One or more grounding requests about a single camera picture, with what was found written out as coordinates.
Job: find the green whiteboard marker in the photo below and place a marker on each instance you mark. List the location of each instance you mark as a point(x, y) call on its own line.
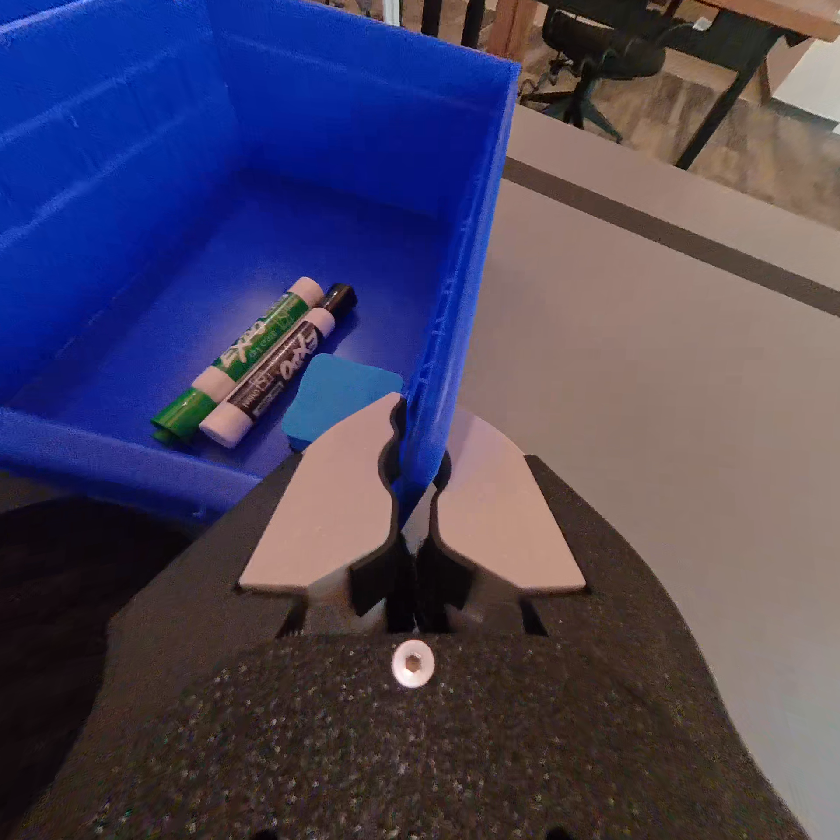
point(256, 339)

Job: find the wooden office desk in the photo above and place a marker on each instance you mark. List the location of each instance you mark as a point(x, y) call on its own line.
point(775, 16)

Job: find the black whiteboard marker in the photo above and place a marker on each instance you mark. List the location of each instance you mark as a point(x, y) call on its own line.
point(269, 378)

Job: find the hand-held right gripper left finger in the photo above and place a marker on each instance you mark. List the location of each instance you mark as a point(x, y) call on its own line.
point(315, 519)

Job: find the blue whiteboard eraser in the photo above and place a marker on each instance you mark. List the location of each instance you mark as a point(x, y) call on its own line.
point(328, 394)

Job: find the blue plastic bin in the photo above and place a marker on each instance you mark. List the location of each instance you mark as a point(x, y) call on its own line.
point(118, 131)

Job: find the green marker cap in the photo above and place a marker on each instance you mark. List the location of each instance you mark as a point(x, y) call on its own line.
point(181, 418)

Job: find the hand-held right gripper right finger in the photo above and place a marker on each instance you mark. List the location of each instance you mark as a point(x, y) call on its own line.
point(512, 525)

